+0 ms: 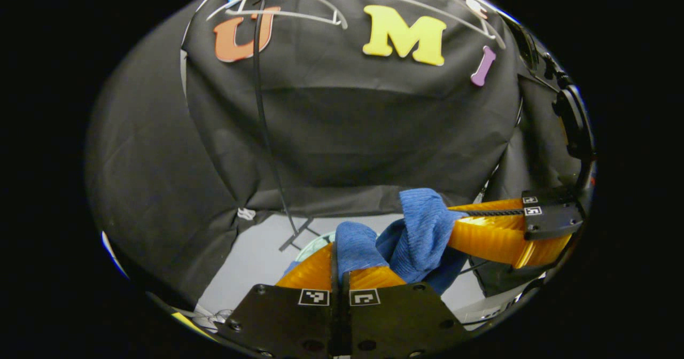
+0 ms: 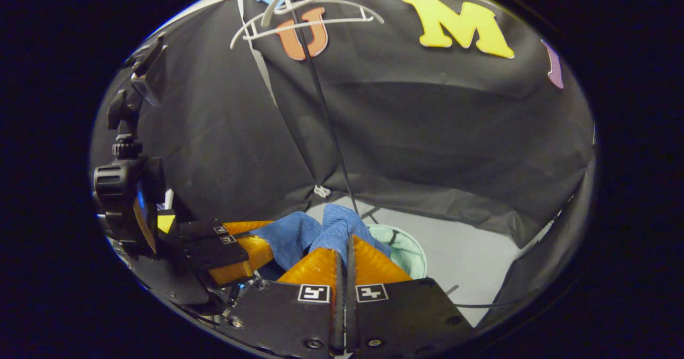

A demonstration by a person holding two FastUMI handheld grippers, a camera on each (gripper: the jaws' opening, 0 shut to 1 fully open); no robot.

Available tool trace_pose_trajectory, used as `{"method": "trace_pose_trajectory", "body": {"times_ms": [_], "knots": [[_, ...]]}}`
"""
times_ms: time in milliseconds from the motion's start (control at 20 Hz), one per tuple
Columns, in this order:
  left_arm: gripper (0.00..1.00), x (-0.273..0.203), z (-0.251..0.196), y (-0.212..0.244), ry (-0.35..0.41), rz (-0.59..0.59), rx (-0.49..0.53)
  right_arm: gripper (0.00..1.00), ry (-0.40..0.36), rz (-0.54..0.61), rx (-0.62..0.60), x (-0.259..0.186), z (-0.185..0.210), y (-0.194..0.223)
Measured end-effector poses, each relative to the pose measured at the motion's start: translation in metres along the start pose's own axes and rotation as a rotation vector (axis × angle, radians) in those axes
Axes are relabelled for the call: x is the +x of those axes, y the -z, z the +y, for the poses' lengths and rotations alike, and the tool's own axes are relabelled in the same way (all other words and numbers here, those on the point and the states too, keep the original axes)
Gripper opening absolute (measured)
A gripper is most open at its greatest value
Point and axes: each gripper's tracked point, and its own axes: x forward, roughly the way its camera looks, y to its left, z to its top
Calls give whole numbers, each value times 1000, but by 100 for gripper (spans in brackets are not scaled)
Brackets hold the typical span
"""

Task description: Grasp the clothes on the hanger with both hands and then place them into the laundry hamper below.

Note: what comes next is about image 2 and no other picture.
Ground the black backdrop cloth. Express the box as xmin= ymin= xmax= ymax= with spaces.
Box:
xmin=88 ymin=0 xmax=596 ymax=327

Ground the white plastic hanger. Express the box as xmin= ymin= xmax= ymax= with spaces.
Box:
xmin=261 ymin=0 xmax=500 ymax=28
xmin=230 ymin=0 xmax=385 ymax=50

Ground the black clothes rack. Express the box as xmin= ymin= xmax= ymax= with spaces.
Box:
xmin=289 ymin=0 xmax=381 ymax=222

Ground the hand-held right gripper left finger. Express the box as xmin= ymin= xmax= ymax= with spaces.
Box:
xmin=224 ymin=247 xmax=344 ymax=358

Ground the blue corduroy shirt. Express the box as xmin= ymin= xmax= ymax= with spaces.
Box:
xmin=250 ymin=204 xmax=393 ymax=271

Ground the green laundry hamper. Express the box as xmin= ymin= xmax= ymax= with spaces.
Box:
xmin=366 ymin=224 xmax=428 ymax=279

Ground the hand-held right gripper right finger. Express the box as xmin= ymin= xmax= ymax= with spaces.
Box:
xmin=345 ymin=235 xmax=476 ymax=357

